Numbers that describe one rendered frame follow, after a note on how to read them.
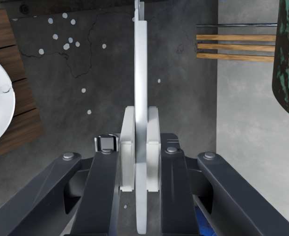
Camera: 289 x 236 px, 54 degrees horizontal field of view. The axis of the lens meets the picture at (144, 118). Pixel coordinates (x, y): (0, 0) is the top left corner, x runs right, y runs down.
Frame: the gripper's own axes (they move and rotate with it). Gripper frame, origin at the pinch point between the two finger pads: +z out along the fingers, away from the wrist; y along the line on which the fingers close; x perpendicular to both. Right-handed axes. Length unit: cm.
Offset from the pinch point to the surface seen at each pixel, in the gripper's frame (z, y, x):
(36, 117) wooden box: 65, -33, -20
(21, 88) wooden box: 62, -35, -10
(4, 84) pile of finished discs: 58, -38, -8
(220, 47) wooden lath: 169, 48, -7
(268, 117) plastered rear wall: 172, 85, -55
